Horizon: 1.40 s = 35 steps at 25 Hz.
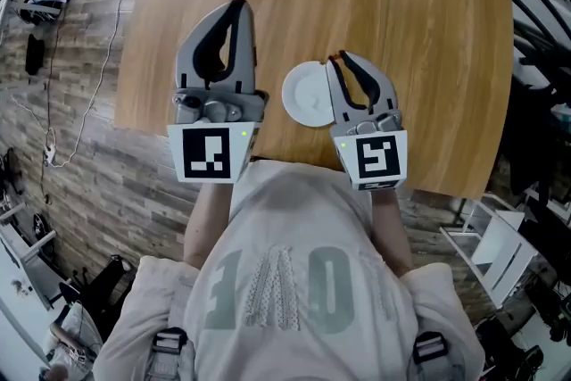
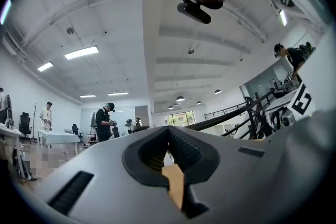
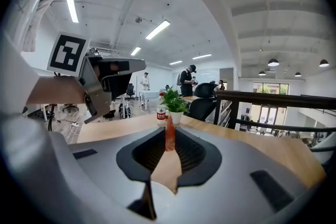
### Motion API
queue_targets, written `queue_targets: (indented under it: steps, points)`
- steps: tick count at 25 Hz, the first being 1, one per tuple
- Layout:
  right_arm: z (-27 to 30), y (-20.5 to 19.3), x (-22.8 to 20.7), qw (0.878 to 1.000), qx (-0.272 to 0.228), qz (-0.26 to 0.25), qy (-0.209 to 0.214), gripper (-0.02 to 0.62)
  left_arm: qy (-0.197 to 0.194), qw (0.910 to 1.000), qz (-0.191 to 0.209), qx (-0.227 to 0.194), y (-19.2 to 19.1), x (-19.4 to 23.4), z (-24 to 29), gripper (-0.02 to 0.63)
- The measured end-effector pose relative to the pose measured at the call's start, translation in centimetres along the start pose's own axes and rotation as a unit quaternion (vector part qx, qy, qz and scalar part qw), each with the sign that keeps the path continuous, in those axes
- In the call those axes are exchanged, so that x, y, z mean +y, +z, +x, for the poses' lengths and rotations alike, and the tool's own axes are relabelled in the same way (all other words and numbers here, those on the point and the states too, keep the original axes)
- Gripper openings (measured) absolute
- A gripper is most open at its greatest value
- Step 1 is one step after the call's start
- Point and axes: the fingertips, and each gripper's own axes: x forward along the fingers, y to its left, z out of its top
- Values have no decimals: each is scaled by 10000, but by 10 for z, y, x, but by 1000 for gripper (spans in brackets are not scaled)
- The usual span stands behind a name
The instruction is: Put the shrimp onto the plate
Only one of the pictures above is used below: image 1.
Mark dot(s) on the person's left forearm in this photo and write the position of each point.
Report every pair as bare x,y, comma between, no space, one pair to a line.
207,223

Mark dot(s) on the person's white shirt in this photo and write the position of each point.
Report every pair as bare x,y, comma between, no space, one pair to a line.
290,281

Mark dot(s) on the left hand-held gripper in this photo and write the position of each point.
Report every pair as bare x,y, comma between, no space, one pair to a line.
205,154

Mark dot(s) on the wheeled device with black tyre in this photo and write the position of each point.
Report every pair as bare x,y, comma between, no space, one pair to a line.
44,4

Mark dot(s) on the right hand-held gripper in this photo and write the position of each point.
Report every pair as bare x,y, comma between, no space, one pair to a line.
377,156

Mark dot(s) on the person's right forearm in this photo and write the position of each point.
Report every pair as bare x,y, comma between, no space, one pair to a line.
392,232

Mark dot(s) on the white folding chair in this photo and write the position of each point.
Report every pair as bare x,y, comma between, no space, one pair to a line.
495,254

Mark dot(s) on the black bag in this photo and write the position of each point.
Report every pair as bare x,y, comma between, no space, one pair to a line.
35,53

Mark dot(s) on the white round plate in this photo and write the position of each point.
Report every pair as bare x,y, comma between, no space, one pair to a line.
308,93

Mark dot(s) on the white power strip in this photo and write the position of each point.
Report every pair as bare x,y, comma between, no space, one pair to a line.
49,154

